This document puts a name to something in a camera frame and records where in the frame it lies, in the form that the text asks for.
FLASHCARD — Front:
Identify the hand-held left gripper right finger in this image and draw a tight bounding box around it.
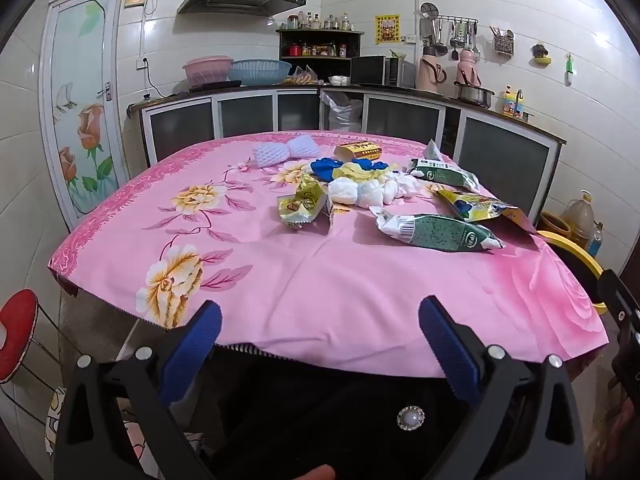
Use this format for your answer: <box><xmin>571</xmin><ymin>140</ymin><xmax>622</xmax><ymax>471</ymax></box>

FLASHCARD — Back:
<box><xmin>418</xmin><ymin>295</ymin><xmax>587</xmax><ymax>480</ymax></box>

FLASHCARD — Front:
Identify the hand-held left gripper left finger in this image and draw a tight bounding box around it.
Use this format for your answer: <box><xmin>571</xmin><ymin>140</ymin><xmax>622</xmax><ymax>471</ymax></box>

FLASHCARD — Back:
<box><xmin>52</xmin><ymin>300</ymin><xmax>223</xmax><ymax>480</ymax></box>

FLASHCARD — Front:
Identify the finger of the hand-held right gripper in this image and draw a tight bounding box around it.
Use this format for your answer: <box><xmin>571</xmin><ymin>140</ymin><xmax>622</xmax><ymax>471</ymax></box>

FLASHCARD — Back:
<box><xmin>596</xmin><ymin>269</ymin><xmax>640</xmax><ymax>361</ymax></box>

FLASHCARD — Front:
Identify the black trash bin yellow rim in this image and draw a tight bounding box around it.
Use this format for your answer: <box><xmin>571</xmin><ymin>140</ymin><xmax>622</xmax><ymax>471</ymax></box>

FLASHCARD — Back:
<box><xmin>536</xmin><ymin>230</ymin><xmax>610</xmax><ymax>316</ymax></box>

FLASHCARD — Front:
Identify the green snack packet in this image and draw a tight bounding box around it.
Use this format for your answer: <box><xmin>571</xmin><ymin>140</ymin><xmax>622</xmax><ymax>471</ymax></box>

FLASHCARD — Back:
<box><xmin>375</xmin><ymin>211</ymin><xmax>507</xmax><ymax>252</ymax></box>
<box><xmin>406</xmin><ymin>157</ymin><xmax>481</xmax><ymax>192</ymax></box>

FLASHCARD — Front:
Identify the yellow snack packet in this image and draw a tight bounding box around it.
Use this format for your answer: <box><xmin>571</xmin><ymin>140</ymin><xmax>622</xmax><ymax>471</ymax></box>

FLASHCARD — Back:
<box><xmin>436</xmin><ymin>189</ymin><xmax>537</xmax><ymax>235</ymax></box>

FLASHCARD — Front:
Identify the white plastic bag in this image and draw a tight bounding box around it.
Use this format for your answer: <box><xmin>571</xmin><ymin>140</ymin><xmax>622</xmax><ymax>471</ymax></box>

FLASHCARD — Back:
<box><xmin>357</xmin><ymin>179</ymin><xmax>398</xmax><ymax>209</ymax></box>
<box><xmin>394</xmin><ymin>171</ymin><xmax>426</xmax><ymax>197</ymax></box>

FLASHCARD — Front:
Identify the white tissue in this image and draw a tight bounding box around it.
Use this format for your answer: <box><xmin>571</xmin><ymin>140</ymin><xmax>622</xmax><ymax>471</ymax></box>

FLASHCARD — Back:
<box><xmin>327</xmin><ymin>179</ymin><xmax>360</xmax><ymax>207</ymax></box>

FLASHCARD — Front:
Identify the white foam fruit net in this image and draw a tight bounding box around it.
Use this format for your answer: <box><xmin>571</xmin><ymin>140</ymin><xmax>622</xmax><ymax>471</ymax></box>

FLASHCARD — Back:
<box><xmin>254</xmin><ymin>141</ymin><xmax>288</xmax><ymax>170</ymax></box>
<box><xmin>285</xmin><ymin>135</ymin><xmax>322</xmax><ymax>162</ymax></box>

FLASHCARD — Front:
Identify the large blue plastic bag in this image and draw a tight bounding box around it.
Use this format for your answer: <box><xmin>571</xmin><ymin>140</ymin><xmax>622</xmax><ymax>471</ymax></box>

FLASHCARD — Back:
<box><xmin>310</xmin><ymin>157</ymin><xmax>353</xmax><ymax>182</ymax></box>

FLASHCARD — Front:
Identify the person's left hand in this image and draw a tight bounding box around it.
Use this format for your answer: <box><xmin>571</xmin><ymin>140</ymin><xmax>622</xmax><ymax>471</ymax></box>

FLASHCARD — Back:
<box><xmin>280</xmin><ymin>464</ymin><xmax>337</xmax><ymax>480</ymax></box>

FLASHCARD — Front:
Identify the large cooking oil bottle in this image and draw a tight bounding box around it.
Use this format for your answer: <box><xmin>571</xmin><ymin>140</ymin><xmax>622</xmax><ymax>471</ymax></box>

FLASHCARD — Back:
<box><xmin>564</xmin><ymin>191</ymin><xmax>596</xmax><ymax>248</ymax></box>

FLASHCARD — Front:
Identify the brown plastic bucket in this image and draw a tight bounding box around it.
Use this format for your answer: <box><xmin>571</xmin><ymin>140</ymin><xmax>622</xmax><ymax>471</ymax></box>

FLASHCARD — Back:
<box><xmin>539</xmin><ymin>211</ymin><xmax>573</xmax><ymax>241</ymax></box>

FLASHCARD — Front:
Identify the person's dark clothing with button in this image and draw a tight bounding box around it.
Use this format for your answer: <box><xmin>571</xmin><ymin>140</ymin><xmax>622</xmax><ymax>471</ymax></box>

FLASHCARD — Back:
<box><xmin>200</xmin><ymin>350</ymin><xmax>516</xmax><ymax>480</ymax></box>

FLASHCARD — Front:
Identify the pink floral tablecloth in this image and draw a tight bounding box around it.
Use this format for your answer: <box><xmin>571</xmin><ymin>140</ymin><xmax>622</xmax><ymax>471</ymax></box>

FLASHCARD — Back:
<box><xmin>48</xmin><ymin>130</ymin><xmax>612</xmax><ymax>378</ymax></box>

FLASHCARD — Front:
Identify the white printed cloth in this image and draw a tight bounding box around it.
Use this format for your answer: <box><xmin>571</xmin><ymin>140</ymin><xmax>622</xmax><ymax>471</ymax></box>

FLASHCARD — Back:
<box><xmin>44</xmin><ymin>386</ymin><xmax>201</xmax><ymax>466</ymax></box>

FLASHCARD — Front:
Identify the red round stool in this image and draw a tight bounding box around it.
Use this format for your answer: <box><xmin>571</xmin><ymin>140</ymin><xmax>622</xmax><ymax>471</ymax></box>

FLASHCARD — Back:
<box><xmin>0</xmin><ymin>290</ymin><xmax>68</xmax><ymax>441</ymax></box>

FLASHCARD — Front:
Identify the gold crumpled wrapper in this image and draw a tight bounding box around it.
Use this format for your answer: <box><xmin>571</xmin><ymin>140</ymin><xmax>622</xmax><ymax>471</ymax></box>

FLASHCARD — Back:
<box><xmin>276</xmin><ymin>174</ymin><xmax>337</xmax><ymax>237</ymax></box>

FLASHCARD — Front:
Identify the kitchen counter cabinet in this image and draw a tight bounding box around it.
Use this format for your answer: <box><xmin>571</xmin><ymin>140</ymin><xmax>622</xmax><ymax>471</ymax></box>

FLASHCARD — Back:
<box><xmin>127</xmin><ymin>85</ymin><xmax>568</xmax><ymax>226</ymax></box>

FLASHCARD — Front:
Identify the white yellow blue cloth bundle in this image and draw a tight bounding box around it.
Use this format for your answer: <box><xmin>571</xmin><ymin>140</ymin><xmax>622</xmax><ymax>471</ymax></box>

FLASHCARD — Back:
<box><xmin>331</xmin><ymin>164</ymin><xmax>396</xmax><ymax>185</ymax></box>

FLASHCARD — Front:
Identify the gold cardboard box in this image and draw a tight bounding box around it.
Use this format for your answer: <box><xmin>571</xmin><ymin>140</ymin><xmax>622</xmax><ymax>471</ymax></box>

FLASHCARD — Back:
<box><xmin>334</xmin><ymin>142</ymin><xmax>385</xmax><ymax>162</ymax></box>

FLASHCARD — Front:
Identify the yellow dish soap bottle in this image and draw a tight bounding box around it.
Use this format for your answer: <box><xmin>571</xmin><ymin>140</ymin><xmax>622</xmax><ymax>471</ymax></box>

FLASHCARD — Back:
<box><xmin>501</xmin><ymin>86</ymin><xmax>525</xmax><ymax>118</ymax></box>

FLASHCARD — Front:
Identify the steel cooking pot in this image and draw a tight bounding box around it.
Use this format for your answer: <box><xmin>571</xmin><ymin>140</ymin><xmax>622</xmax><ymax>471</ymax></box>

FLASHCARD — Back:
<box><xmin>454</xmin><ymin>82</ymin><xmax>496</xmax><ymax>109</ymax></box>

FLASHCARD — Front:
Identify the white woven sack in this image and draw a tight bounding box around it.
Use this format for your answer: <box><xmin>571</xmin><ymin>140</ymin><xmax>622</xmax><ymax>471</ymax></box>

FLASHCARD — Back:
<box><xmin>327</xmin><ymin>94</ymin><xmax>363</xmax><ymax>133</ymax></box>

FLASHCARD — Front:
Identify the black induction cooker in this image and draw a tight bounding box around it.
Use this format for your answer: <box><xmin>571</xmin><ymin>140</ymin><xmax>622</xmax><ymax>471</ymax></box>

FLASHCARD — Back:
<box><xmin>189</xmin><ymin>80</ymin><xmax>243</xmax><ymax>94</ymax></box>

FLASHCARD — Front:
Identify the pink thermos flask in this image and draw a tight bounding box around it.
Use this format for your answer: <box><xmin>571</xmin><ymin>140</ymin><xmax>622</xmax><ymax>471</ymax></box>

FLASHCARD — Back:
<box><xmin>418</xmin><ymin>45</ymin><xmax>447</xmax><ymax>93</ymax></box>
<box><xmin>454</xmin><ymin>49</ymin><xmax>482</xmax><ymax>88</ymax></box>

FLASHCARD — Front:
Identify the pink plastic basin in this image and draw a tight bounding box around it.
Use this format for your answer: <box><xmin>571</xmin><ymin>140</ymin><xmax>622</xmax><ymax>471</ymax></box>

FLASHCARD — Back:
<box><xmin>182</xmin><ymin>55</ymin><xmax>235</xmax><ymax>86</ymax></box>

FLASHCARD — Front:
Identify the blue plastic basket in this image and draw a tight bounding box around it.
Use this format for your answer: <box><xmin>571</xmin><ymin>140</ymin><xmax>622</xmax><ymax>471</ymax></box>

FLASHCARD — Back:
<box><xmin>228</xmin><ymin>58</ymin><xmax>292</xmax><ymax>86</ymax></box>

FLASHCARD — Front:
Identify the floral glass door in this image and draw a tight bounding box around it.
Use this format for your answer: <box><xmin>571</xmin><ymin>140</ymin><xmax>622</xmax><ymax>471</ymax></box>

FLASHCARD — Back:
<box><xmin>39</xmin><ymin>0</ymin><xmax>132</xmax><ymax>231</ymax></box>

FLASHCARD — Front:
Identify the black microwave oven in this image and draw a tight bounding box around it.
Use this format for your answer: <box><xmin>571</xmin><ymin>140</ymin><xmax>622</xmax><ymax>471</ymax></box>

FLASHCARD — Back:
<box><xmin>350</xmin><ymin>55</ymin><xmax>417</xmax><ymax>89</ymax></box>

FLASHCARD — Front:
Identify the clear bag of food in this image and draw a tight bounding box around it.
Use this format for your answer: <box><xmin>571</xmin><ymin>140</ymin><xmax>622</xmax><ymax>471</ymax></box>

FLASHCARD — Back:
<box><xmin>282</xmin><ymin>66</ymin><xmax>321</xmax><ymax>86</ymax></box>

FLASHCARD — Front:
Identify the dark corner spice shelf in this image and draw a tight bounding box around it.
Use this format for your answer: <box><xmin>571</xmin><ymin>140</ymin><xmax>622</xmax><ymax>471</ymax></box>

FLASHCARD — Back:
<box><xmin>276</xmin><ymin>28</ymin><xmax>366</xmax><ymax>84</ymax></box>

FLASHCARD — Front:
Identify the hanging kitchen utensils rack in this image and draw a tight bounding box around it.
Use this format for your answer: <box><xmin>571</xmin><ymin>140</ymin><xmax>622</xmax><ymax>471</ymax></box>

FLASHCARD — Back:
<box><xmin>419</xmin><ymin>2</ymin><xmax>481</xmax><ymax>61</ymax></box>

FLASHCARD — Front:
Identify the row of small spice jars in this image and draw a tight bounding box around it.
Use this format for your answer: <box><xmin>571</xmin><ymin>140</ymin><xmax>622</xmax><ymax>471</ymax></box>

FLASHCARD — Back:
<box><xmin>289</xmin><ymin>42</ymin><xmax>348</xmax><ymax>58</ymax></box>

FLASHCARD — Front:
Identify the row of glass condiment bottles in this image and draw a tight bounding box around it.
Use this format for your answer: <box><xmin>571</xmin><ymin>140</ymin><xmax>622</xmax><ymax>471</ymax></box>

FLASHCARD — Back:
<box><xmin>286</xmin><ymin>11</ymin><xmax>357</xmax><ymax>31</ymax></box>

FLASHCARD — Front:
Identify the wall chopstick holder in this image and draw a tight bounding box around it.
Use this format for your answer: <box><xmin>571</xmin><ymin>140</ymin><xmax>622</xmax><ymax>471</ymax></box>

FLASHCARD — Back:
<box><xmin>491</xmin><ymin>25</ymin><xmax>516</xmax><ymax>55</ymax></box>

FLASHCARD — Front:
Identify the yellow wall poster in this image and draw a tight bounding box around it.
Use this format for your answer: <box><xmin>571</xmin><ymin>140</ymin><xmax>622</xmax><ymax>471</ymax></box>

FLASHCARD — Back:
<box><xmin>375</xmin><ymin>14</ymin><xmax>401</xmax><ymax>44</ymax></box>

